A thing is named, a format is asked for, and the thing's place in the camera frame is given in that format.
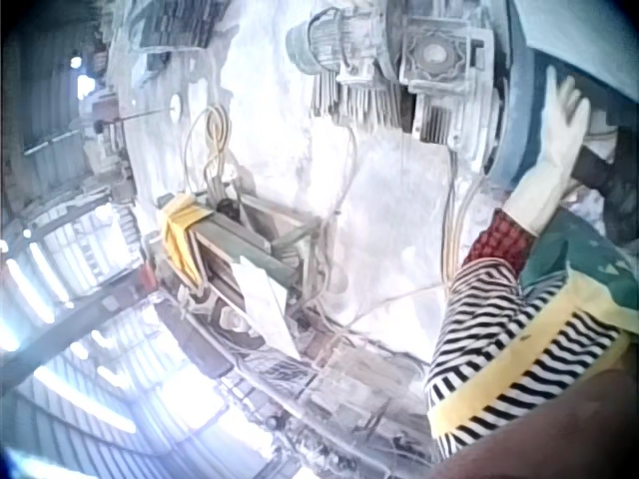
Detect person's left hand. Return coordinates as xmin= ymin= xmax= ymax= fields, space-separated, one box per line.
xmin=527 ymin=64 xmax=593 ymax=187

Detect blue machine wheel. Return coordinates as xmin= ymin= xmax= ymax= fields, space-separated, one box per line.
xmin=484 ymin=0 xmax=556 ymax=193

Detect grey stone slab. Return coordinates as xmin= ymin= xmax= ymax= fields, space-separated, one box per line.
xmin=509 ymin=0 xmax=639 ymax=96

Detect dark machine part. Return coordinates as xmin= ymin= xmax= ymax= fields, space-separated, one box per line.
xmin=571 ymin=121 xmax=639 ymax=250

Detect grey metal gearbox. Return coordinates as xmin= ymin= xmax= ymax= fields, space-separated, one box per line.
xmin=397 ymin=14 xmax=500 ymax=154

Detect grey electric motor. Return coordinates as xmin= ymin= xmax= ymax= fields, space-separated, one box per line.
xmin=285 ymin=3 xmax=403 ymax=87

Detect white tile piece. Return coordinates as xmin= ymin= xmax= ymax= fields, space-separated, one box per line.
xmin=230 ymin=252 xmax=303 ymax=361

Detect green machine with yellow tape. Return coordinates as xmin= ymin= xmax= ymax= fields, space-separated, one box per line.
xmin=147 ymin=187 xmax=322 ymax=352

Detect stack of grey slabs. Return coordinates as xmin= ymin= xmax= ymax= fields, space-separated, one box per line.
xmin=130 ymin=0 xmax=229 ymax=53

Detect pale cables under gearbox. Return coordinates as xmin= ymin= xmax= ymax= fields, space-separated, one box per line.
xmin=440 ymin=147 xmax=486 ymax=290

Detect bundle of pale cables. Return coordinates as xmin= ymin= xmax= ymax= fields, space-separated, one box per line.
xmin=182 ymin=103 xmax=242 ymax=199

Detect dusty metal frame with wires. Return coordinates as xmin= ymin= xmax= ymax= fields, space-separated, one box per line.
xmin=219 ymin=318 xmax=436 ymax=475

